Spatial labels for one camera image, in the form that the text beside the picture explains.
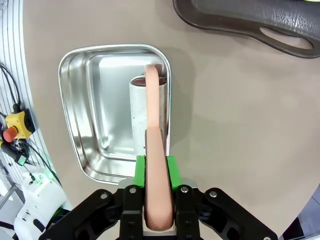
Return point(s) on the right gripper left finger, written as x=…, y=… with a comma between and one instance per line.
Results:
x=105, y=215

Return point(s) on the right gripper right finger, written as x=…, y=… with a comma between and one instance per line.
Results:
x=212, y=215

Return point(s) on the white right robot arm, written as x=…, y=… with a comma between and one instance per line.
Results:
x=42, y=200

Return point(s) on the rectangular steel container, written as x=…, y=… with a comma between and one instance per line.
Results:
x=82, y=100

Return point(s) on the yellow emergency stop button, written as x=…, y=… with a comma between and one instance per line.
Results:
x=21, y=122

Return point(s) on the dark brown plastic tray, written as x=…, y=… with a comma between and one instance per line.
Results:
x=225, y=15

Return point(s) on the aluminium table frame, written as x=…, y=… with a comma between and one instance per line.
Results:
x=12, y=37

